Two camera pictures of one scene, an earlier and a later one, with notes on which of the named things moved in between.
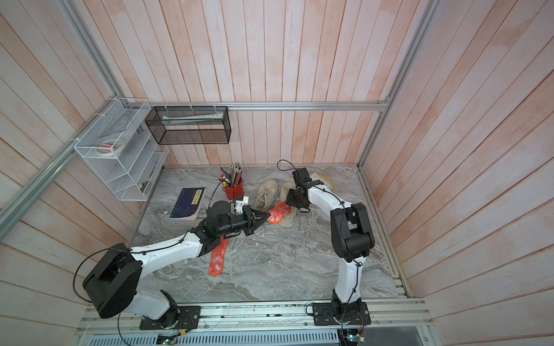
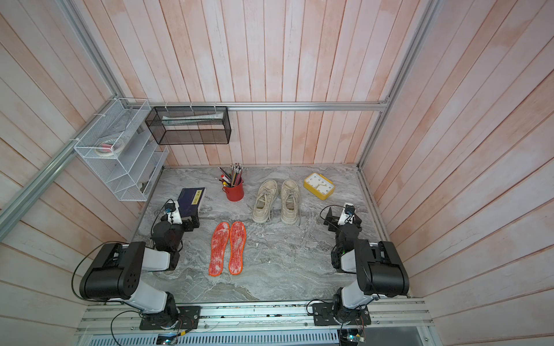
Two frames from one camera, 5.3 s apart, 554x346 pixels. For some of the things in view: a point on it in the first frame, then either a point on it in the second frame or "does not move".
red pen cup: x=234 y=191 does not move
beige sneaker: x=291 y=219 does not move
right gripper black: x=290 y=199 → x=332 y=228
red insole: x=277 y=212 → x=237 y=238
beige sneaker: x=266 y=193 does not move
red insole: x=216 y=259 does not move
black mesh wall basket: x=190 y=125 does not move
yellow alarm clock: x=327 y=184 does not move
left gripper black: x=253 y=223 → x=190 y=227
